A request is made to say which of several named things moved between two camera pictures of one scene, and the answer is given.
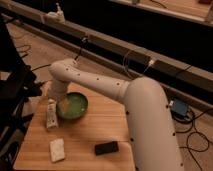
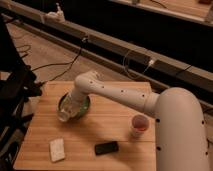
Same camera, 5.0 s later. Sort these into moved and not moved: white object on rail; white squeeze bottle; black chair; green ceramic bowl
Moved: white squeeze bottle
Not moved: black chair; green ceramic bowl; white object on rail
